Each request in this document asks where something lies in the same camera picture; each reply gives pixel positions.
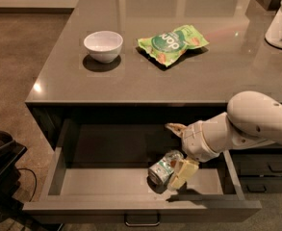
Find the green snack bag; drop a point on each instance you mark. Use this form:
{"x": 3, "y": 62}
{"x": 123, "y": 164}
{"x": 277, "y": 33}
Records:
{"x": 168, "y": 47}

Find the metal drawer handle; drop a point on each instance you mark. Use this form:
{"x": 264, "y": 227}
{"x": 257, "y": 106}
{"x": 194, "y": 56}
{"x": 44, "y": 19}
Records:
{"x": 142, "y": 220}

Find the dark closed middle drawer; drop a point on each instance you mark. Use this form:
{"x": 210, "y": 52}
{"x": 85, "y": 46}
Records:
{"x": 258, "y": 164}

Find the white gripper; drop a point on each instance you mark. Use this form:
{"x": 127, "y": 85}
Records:
{"x": 194, "y": 142}

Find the silver green 7up can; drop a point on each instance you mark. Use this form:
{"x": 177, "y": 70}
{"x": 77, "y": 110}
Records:
{"x": 161, "y": 171}

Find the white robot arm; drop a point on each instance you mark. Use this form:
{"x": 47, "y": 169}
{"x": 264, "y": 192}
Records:
{"x": 252, "y": 119}

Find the white ceramic bowl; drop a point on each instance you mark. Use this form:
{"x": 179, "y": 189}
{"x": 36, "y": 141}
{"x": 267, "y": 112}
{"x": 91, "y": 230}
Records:
{"x": 104, "y": 46}

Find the open grey top drawer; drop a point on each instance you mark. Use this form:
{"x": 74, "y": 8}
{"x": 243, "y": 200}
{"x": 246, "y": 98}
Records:
{"x": 99, "y": 173}

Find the grey counter cabinet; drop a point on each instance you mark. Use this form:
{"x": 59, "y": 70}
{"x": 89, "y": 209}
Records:
{"x": 134, "y": 88}

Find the dark closed drawer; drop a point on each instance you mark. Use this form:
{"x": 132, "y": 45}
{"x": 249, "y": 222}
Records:
{"x": 258, "y": 164}
{"x": 262, "y": 184}

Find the dark closed lower drawer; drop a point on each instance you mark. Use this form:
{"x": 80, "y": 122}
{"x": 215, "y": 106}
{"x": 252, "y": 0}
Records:
{"x": 262, "y": 184}

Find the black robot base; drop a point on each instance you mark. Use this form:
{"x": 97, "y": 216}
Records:
{"x": 10, "y": 152}

